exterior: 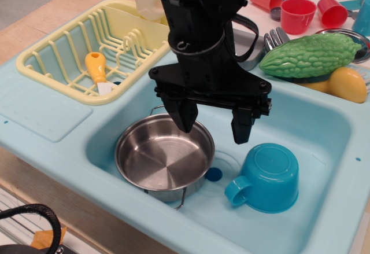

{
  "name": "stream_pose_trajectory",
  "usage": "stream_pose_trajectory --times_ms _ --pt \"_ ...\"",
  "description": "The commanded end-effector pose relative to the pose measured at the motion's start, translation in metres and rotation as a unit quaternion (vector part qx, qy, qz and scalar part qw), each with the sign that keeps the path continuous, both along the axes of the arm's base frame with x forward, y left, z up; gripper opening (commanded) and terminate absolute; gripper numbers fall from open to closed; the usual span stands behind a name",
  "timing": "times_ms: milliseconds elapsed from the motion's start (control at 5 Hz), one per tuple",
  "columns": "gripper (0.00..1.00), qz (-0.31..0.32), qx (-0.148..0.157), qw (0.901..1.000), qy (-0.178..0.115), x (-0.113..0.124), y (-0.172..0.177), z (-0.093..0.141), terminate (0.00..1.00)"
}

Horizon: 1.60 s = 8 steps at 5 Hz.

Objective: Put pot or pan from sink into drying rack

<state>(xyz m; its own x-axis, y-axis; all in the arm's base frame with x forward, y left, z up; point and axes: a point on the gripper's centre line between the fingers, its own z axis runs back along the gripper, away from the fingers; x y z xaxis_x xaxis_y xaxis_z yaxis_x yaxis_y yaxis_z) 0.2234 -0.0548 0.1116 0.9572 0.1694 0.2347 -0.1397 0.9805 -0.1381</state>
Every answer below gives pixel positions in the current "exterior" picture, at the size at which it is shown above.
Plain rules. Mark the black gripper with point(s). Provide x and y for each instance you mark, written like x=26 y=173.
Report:
x=214 y=79

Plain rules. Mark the stainless steel pot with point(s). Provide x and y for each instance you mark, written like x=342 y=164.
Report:
x=164 y=162

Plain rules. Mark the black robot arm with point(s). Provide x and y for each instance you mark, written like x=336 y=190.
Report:
x=196 y=27

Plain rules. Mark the yellow dish drying rack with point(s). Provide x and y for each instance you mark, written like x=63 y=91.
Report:
x=130 y=44

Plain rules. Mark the grey toy faucet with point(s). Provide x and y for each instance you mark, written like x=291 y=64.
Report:
x=243 y=40

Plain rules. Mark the blue plastic mug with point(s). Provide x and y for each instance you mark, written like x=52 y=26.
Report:
x=268 y=180

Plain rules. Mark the grey toy fork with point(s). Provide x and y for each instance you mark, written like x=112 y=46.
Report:
x=275 y=38

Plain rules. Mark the green toy bitter gourd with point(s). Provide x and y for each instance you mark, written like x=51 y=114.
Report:
x=310 y=56

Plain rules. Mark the red cup middle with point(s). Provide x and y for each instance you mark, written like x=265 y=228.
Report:
x=297 y=15

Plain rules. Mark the yellow toy squash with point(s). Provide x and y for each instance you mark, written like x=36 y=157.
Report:
x=345 y=83

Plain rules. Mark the red cup right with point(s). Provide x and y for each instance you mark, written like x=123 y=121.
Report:
x=332 y=14

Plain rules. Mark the blue cup at edge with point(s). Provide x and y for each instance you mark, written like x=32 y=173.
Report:
x=362 y=22

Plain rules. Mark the orange tape piece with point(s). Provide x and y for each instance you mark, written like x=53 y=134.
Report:
x=42 y=239

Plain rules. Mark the yellow handled toy spatula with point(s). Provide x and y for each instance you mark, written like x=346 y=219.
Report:
x=95 y=63

